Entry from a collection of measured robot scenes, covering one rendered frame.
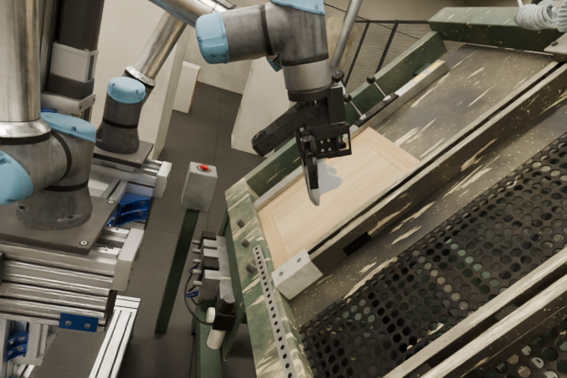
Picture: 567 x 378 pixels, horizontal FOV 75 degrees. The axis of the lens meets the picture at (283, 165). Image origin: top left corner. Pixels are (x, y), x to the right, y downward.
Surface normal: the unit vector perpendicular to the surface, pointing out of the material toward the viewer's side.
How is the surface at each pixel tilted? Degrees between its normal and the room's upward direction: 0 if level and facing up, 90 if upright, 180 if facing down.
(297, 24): 96
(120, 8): 90
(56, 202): 73
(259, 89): 90
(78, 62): 90
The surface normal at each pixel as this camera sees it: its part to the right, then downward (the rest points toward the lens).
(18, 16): 0.82, 0.32
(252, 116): 0.13, 0.36
